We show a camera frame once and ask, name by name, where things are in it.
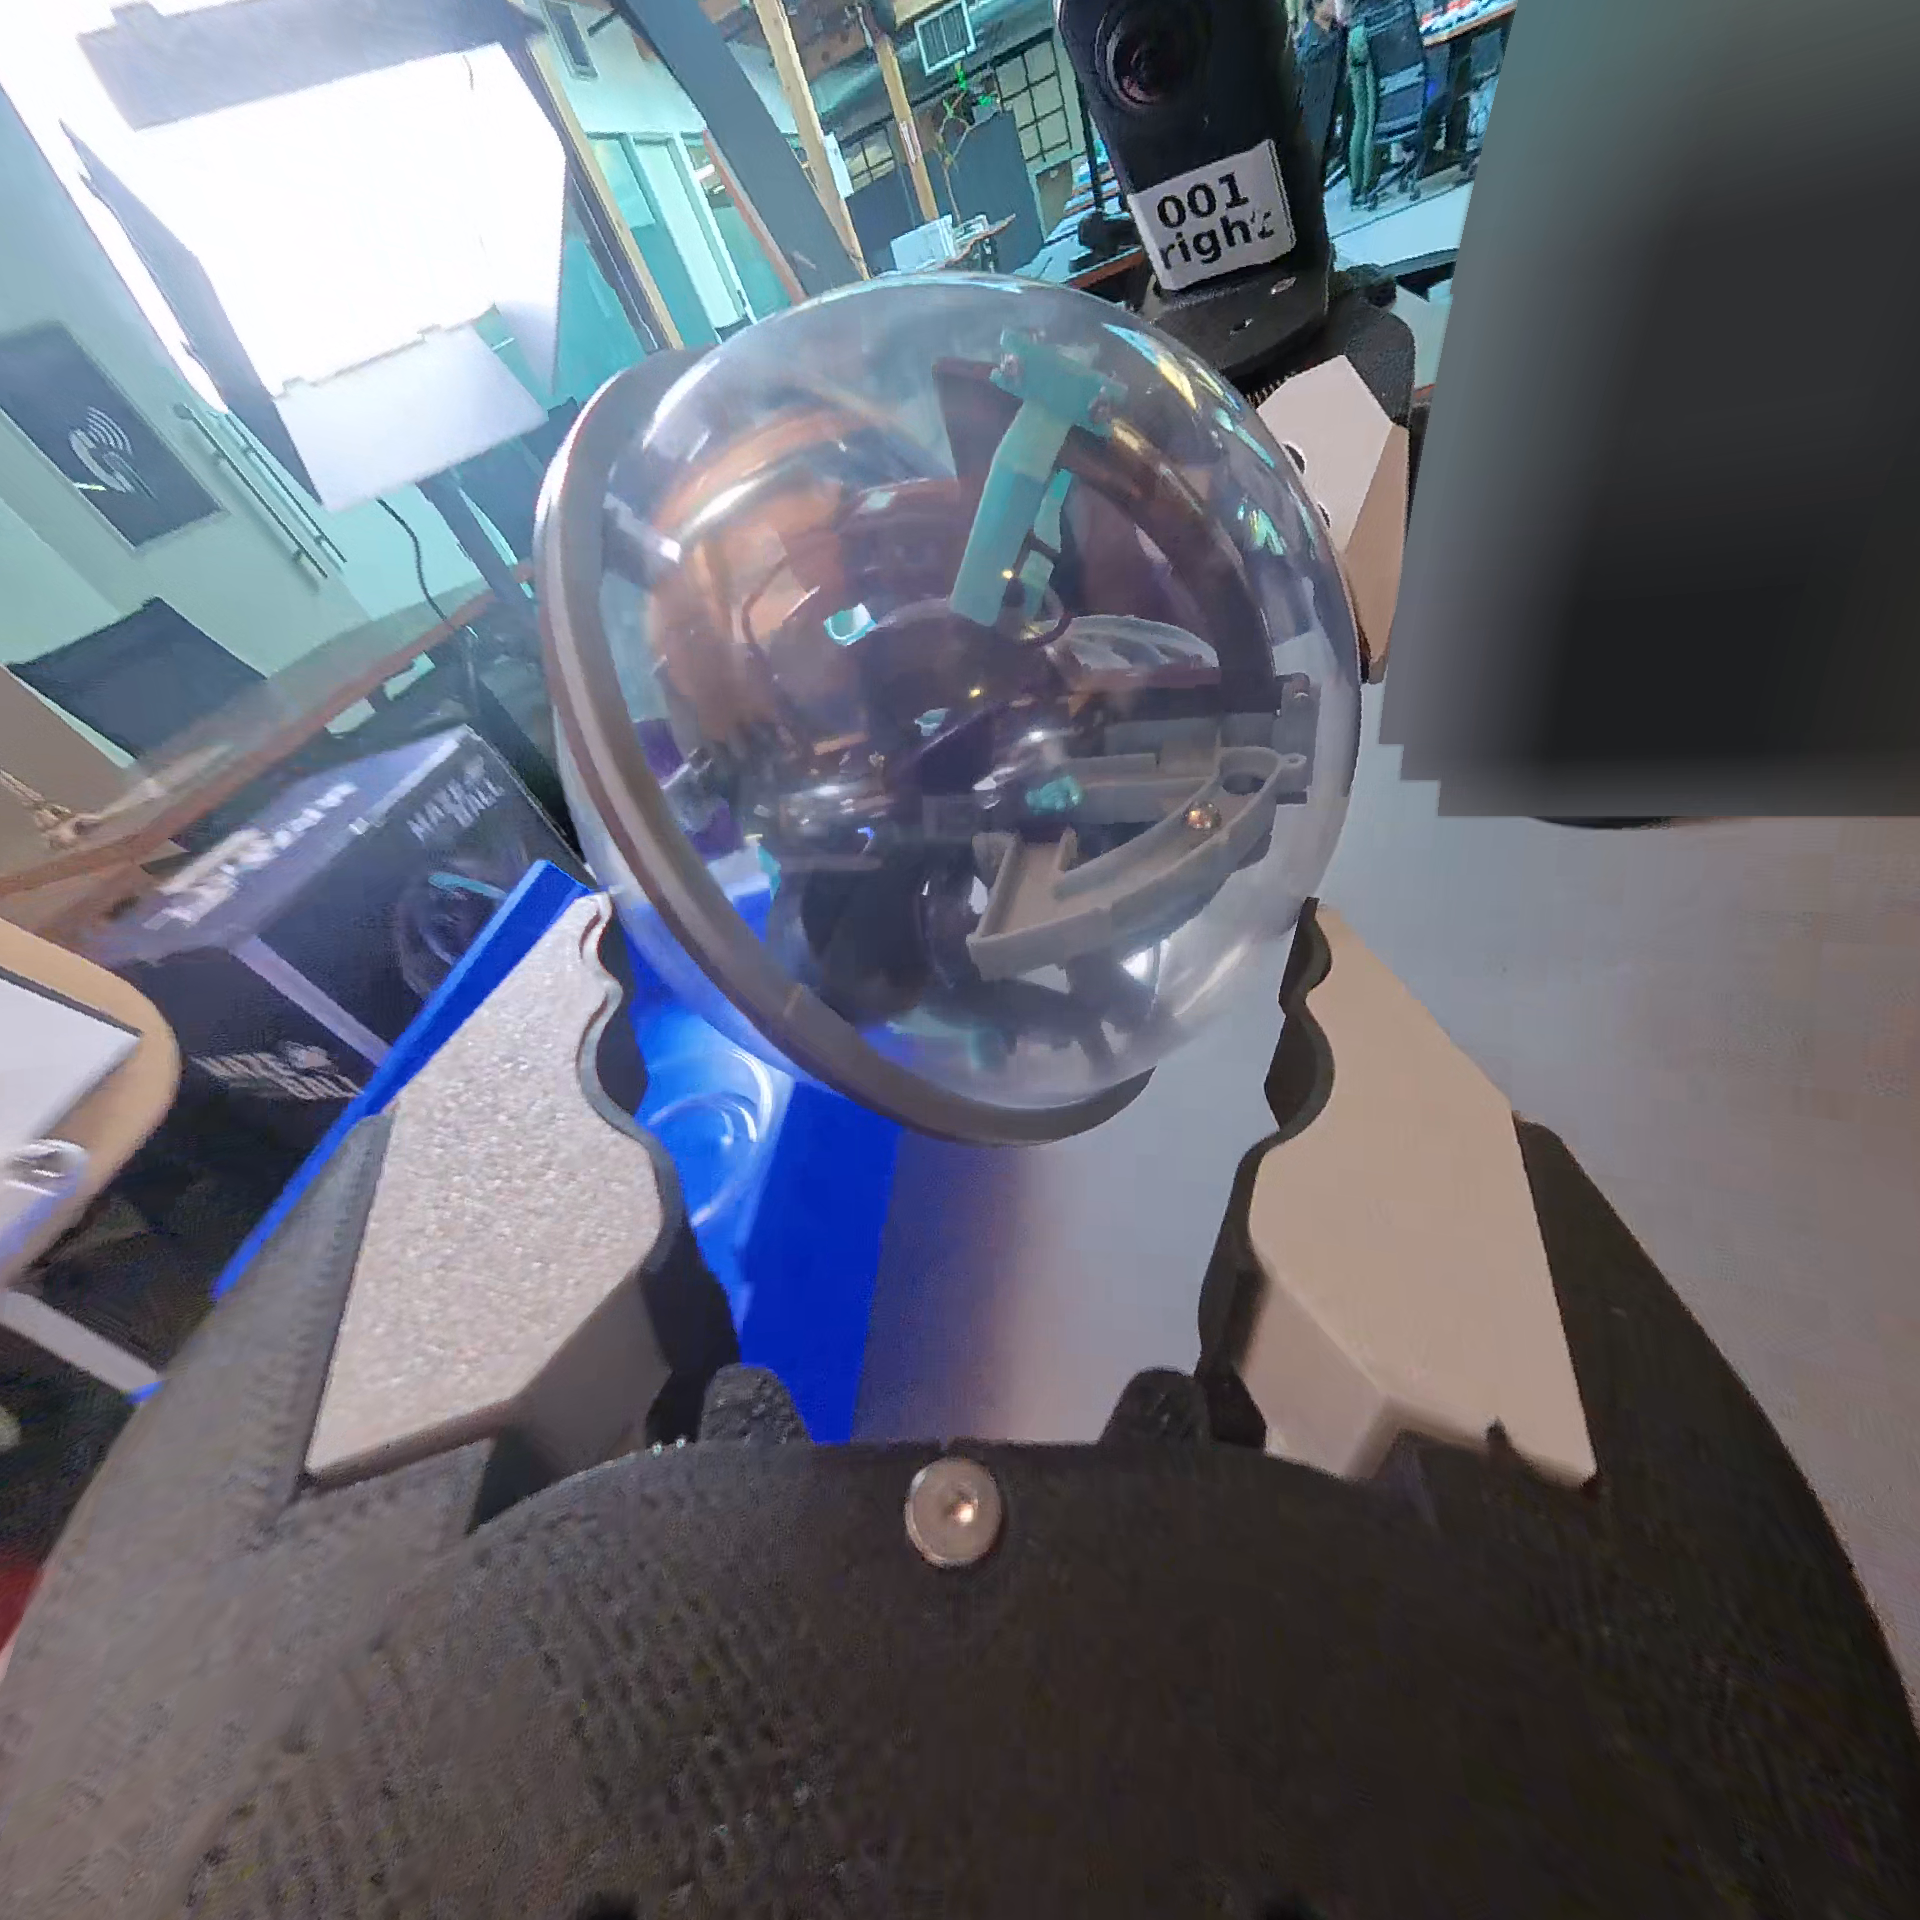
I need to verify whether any black office chair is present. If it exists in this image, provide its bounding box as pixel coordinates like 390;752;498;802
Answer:
10;594;273;758

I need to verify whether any white light panel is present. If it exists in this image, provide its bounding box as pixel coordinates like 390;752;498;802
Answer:
273;325;558;511

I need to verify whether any clear plastic maze ball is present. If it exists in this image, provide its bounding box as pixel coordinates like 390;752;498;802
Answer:
534;276;1366;1146

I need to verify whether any dark blue cardboard box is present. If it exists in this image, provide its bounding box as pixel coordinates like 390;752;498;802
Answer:
84;720;587;1117

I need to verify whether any brown wooden desk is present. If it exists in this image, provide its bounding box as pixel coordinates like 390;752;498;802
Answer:
0;584;542;902

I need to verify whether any wooden instruction board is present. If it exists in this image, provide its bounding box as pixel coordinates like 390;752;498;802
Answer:
0;916;176;1292

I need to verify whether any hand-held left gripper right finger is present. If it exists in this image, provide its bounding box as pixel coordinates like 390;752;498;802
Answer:
1200;900;1597;1488

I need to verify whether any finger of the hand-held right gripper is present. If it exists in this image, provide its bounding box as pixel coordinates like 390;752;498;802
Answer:
1261;354;1412;685

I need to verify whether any blue plastic bin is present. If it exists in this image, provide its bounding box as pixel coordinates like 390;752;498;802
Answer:
210;855;916;1441

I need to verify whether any clear plastic ball stand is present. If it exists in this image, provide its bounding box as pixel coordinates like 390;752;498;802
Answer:
638;1022;782;1231

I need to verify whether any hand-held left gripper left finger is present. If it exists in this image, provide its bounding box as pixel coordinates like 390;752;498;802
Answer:
306;896;737;1488

